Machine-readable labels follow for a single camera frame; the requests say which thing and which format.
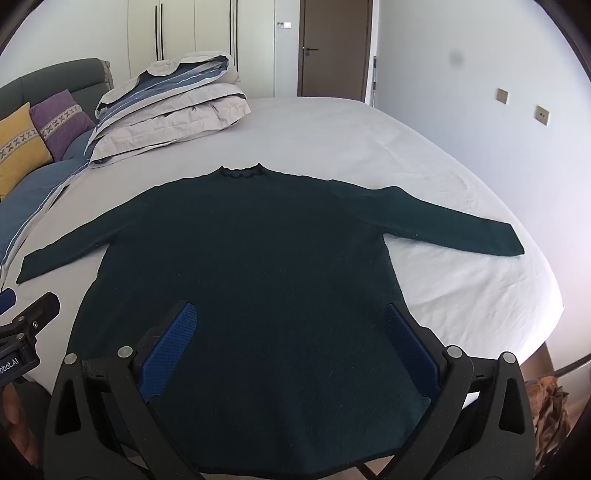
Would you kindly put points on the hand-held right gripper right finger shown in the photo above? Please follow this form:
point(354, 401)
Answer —
point(411, 350)

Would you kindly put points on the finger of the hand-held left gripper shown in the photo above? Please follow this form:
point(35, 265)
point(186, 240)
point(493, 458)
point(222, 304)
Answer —
point(39, 311)

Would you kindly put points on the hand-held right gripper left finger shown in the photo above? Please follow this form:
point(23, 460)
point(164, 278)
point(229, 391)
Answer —
point(171, 350)

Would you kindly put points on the dark green sweater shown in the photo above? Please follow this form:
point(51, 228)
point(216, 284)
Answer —
point(277, 277)

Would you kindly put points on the person's left hand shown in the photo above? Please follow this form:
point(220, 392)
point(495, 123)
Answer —
point(14, 415)

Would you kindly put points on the blue striped bed cover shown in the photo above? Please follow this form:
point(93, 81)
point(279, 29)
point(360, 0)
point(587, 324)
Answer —
point(32, 203)

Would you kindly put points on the brown crumpled cloth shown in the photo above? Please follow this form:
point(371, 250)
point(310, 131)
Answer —
point(549, 410)

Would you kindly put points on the yellow patterned pillow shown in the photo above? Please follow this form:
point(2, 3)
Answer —
point(18, 147)

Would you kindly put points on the purple patterned pillow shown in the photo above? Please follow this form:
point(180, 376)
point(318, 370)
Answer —
point(62, 122)

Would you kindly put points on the bed with white sheet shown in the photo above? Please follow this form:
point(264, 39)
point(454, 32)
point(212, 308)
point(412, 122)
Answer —
point(346, 138)

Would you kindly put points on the grey upholstered headboard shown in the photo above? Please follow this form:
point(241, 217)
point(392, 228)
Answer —
point(55, 78)

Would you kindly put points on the brown wooden door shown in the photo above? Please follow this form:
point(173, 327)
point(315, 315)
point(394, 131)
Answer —
point(334, 50)

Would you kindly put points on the white wardrobe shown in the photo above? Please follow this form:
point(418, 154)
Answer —
point(207, 32)

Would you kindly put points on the beige wall socket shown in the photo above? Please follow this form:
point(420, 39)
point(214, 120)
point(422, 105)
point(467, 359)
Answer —
point(541, 114)
point(502, 95)

